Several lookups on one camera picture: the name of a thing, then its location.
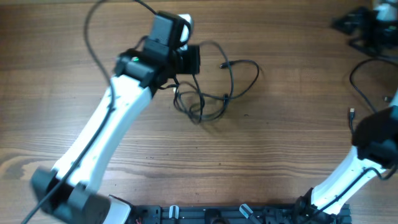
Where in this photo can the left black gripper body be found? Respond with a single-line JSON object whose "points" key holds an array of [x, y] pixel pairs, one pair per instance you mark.
{"points": [[187, 62]]}

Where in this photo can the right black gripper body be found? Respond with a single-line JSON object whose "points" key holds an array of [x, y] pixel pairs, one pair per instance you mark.
{"points": [[376, 34]]}

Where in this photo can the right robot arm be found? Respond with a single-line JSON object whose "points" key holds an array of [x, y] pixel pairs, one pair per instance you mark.
{"points": [[374, 140]]}

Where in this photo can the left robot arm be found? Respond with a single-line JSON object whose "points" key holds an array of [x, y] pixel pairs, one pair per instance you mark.
{"points": [[69, 190]]}

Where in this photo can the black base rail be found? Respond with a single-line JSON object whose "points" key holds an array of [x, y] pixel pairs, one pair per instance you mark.
{"points": [[266, 214]]}

